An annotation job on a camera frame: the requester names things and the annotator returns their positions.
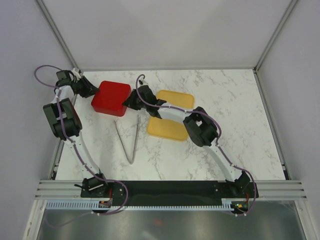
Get metal serving tongs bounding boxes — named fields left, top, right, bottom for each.
left=113, top=115, right=141, bottom=165

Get aluminium frame post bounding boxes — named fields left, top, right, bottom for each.
left=34, top=0, right=79, bottom=69
left=253, top=0, right=300, bottom=74

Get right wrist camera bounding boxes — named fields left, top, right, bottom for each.
left=138, top=78, right=148, bottom=86

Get yellow plastic tray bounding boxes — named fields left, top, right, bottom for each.
left=147, top=90, right=195, bottom=142

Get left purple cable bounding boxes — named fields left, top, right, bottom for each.
left=33, top=64, right=129, bottom=230

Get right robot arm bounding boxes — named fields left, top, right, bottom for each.
left=123, top=85, right=258, bottom=198

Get left aluminium frame post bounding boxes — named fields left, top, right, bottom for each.
left=34, top=0, right=79, bottom=69

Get right aluminium frame post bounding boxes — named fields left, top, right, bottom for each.
left=253, top=0, right=300, bottom=74

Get red compartment box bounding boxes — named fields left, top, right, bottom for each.
left=92, top=105, right=127, bottom=117

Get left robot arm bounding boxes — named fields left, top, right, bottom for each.
left=43, top=68, right=110, bottom=198

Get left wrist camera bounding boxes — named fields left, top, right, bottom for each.
left=71, top=68, right=83, bottom=78

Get red box lid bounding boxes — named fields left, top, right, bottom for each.
left=91, top=81, right=132, bottom=109

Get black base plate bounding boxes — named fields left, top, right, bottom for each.
left=86, top=180, right=259, bottom=207

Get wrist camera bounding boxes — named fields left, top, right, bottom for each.
left=71, top=68, right=83, bottom=78
left=138, top=78, right=148, bottom=86

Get grey slotted cable duct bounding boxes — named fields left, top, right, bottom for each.
left=46, top=198, right=233, bottom=211

